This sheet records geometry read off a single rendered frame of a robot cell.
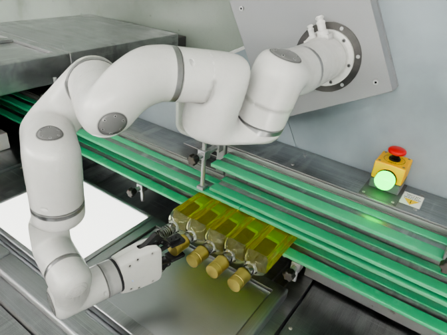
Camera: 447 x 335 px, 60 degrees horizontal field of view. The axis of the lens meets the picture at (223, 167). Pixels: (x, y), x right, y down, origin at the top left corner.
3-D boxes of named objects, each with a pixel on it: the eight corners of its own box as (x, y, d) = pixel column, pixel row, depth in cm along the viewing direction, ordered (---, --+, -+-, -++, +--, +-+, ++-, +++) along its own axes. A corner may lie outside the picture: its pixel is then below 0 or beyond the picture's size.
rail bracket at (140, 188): (155, 188, 133) (125, 205, 124) (154, 171, 130) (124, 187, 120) (163, 193, 131) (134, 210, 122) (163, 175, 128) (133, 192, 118)
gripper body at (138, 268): (120, 305, 82) (165, 282, 89) (116, 270, 77) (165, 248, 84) (104, 283, 87) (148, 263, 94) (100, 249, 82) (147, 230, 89)
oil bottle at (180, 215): (213, 196, 117) (165, 230, 102) (214, 180, 114) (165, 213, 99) (228, 203, 115) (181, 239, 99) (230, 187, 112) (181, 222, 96)
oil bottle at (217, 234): (246, 211, 112) (199, 250, 96) (248, 195, 109) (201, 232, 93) (263, 219, 109) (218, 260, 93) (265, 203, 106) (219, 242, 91)
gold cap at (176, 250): (179, 242, 96) (166, 252, 93) (179, 231, 94) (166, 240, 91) (189, 249, 94) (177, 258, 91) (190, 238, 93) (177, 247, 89)
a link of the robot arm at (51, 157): (136, 203, 66) (117, 156, 76) (140, 86, 54) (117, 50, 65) (29, 221, 59) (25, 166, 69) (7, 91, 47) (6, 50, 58)
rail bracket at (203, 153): (213, 176, 114) (185, 194, 104) (216, 123, 105) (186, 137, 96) (221, 180, 112) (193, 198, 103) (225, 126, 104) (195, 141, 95)
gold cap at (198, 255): (197, 254, 93) (185, 264, 90) (197, 242, 92) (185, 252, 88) (209, 260, 92) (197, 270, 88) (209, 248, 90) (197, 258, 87)
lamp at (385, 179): (374, 183, 92) (370, 188, 89) (378, 166, 89) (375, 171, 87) (393, 189, 89) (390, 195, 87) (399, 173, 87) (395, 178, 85)
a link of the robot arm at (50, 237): (93, 206, 64) (97, 289, 75) (63, 166, 71) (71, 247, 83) (38, 224, 59) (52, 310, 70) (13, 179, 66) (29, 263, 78)
